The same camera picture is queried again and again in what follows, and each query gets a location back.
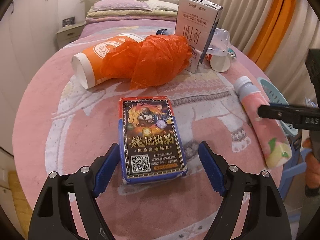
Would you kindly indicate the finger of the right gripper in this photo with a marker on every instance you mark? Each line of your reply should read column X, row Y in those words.
column 299, row 117

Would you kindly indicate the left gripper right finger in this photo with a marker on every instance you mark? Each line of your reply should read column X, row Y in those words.
column 266, row 216

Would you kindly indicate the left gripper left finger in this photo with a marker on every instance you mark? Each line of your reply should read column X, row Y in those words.
column 52, row 215

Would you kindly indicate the pink peach drink bottle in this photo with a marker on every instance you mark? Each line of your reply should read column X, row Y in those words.
column 271, row 137

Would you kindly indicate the clear plastic cup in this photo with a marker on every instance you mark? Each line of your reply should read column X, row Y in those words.
column 220, row 43

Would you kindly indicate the playing card box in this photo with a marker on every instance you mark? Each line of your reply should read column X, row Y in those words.
column 150, row 145

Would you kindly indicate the white milk carton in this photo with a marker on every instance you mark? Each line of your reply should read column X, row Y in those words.
column 197, row 21

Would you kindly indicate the orange white paper cup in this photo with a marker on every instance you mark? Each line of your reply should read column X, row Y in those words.
column 86, row 64

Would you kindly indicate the orange plastic bag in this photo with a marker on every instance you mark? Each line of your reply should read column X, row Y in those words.
column 150, row 63

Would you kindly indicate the light blue laundry basket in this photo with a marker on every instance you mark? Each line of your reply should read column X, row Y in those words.
column 275, row 96

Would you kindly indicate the orange curtain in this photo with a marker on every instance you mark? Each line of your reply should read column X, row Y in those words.
column 272, row 32

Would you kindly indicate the beige curtain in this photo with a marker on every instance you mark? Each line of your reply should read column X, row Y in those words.
column 287, row 70

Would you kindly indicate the pink elephant blanket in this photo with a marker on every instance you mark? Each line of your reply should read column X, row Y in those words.
column 60, row 126

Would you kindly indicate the white pillow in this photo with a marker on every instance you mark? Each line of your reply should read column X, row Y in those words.
column 161, row 5

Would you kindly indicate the beige nightstand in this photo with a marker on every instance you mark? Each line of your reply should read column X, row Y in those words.
column 69, row 34

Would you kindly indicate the white wardrobe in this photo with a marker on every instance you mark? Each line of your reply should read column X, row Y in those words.
column 28, row 30

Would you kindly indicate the purple bed cover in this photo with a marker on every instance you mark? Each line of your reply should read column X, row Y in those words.
column 92, row 28

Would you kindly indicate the beige folded quilt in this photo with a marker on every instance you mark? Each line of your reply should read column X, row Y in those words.
column 118, row 15

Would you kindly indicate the purple pillow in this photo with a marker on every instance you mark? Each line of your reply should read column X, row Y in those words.
column 120, row 5

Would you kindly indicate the small photo frame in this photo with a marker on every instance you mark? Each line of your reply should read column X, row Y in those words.
column 68, row 21

